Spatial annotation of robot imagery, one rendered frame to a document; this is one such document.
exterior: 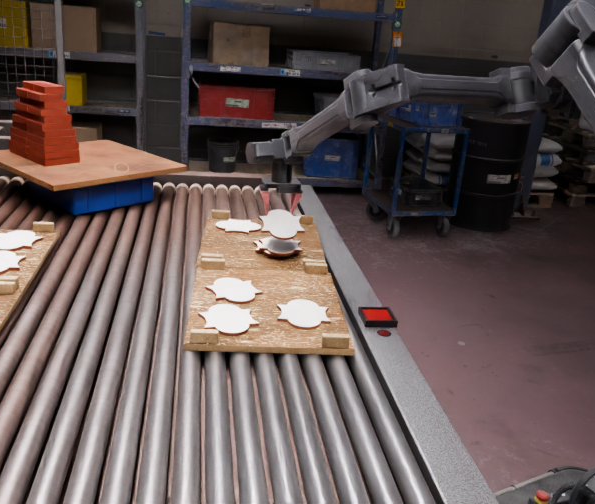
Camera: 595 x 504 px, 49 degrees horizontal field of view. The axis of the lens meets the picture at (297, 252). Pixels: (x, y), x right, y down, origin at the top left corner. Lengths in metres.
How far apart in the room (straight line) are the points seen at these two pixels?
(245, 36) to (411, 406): 4.84
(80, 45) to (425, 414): 5.15
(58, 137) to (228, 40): 3.66
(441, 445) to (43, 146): 1.59
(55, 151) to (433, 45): 5.02
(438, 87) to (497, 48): 5.66
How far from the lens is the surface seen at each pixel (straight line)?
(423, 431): 1.18
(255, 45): 5.84
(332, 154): 6.01
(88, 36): 5.97
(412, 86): 1.33
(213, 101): 5.77
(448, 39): 6.83
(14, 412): 1.21
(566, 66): 1.05
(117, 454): 1.08
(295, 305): 1.49
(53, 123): 2.26
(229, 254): 1.79
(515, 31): 7.10
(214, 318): 1.41
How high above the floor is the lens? 1.58
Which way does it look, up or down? 21 degrees down
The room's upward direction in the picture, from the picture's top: 5 degrees clockwise
